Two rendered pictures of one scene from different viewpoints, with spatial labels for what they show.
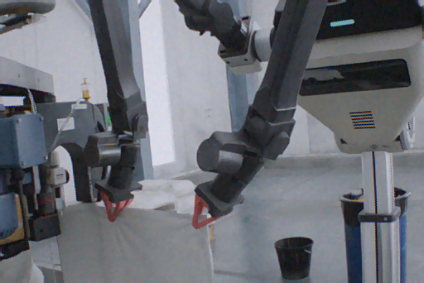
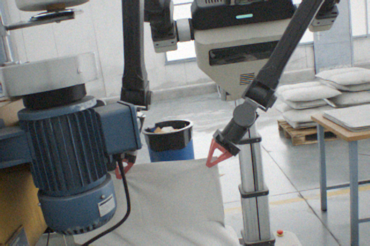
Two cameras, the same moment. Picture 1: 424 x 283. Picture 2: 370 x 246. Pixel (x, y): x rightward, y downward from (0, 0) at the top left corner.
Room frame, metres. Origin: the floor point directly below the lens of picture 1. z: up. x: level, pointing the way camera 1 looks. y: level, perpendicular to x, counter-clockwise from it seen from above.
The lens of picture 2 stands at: (0.12, 0.63, 1.42)
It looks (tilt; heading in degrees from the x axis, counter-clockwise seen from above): 13 degrees down; 328
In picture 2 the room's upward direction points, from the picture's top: 8 degrees counter-clockwise
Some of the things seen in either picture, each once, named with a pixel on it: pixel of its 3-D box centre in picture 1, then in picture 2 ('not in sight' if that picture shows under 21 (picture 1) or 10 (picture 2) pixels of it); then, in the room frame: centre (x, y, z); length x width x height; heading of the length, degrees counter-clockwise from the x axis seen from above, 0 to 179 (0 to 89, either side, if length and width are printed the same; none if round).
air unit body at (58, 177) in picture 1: (57, 184); not in sight; (1.11, 0.38, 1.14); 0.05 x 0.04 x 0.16; 147
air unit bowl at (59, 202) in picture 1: (58, 199); not in sight; (1.10, 0.38, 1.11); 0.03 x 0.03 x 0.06
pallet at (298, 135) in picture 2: not in sight; (329, 125); (2.92, -3.35, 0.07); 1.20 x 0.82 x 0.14; 55
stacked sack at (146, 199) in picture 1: (137, 202); not in sight; (4.08, 0.70, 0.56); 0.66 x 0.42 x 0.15; 147
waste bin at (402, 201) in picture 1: (376, 241); (172, 159); (3.00, -1.02, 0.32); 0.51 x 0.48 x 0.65; 147
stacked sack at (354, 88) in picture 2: not in sight; (353, 84); (2.74, -3.64, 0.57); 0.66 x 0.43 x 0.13; 147
